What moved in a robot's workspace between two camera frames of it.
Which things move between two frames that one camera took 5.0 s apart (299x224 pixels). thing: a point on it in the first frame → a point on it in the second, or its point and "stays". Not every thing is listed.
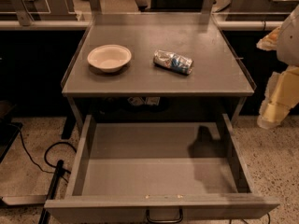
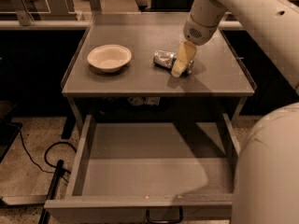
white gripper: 289,44 → 199,32
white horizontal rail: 44,24 stays
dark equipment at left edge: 8,128 stays
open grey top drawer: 123,168 stays
